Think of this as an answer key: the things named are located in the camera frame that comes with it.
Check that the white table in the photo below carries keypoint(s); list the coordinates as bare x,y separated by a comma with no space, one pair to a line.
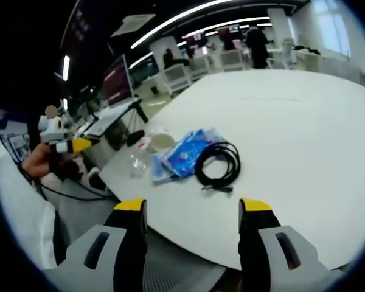
261,146

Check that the white paper cup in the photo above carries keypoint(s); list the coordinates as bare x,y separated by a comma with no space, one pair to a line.
161,143

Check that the blue plastic packet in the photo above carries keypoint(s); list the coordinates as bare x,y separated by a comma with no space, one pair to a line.
182,158

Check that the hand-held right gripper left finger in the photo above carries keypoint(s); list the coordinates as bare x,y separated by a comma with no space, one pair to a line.
124,243

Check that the person's left hand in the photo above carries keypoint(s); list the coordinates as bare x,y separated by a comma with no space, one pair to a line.
38,161

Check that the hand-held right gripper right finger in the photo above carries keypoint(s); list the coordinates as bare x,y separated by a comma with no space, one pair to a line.
261,243

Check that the white side desk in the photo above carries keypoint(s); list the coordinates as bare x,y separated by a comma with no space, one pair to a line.
109,120

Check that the person's white sleeve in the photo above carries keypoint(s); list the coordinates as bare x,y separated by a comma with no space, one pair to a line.
21,207

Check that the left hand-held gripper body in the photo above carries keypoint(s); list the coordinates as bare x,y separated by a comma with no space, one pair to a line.
51,129

